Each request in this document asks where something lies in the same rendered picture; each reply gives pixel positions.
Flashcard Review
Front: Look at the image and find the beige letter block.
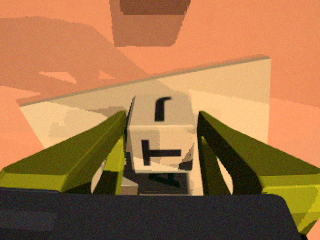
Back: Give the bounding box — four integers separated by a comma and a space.
127, 94, 196, 173
137, 173, 191, 195

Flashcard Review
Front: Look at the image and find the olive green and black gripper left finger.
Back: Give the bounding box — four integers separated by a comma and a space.
0, 110, 127, 195

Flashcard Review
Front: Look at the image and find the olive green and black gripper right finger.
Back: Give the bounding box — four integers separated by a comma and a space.
196, 111, 320, 236

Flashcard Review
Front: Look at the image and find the beige flat mat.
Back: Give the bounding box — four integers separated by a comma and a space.
19, 56, 271, 195

